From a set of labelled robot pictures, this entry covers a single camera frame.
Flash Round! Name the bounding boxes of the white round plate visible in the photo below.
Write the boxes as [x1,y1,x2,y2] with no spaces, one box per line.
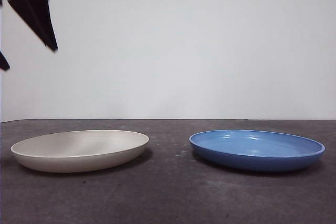
[10,129,150,174]

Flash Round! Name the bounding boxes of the blue round plate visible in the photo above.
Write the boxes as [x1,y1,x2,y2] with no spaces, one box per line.
[188,129,326,172]

